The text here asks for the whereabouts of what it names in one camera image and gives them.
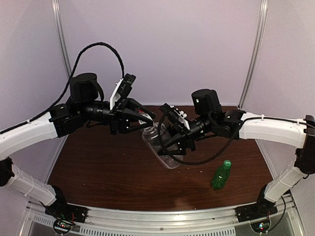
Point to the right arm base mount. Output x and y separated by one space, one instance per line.
260 209

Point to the left aluminium frame post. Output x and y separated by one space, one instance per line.
61 36

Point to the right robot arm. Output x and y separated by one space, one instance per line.
238 124

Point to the clear plastic bottle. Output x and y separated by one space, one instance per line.
150 137

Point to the left circuit board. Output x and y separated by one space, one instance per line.
62 227

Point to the aluminium frame post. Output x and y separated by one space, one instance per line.
260 29
61 36

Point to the circuit board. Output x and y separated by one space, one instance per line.
62 227
261 226

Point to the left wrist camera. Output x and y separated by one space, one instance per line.
122 89

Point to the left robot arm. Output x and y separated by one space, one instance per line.
85 104

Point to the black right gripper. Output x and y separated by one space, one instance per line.
183 137

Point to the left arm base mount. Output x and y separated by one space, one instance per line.
61 209

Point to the front aluminium rail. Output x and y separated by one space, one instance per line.
221 221

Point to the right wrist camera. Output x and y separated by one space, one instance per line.
175 115

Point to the right circuit board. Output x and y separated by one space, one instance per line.
261 226

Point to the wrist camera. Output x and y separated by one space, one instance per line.
175 115
122 89

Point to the green plastic bottle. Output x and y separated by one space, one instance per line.
221 176

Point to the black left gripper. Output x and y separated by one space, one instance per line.
121 119

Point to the right aluminium frame post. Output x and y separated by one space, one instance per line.
260 29

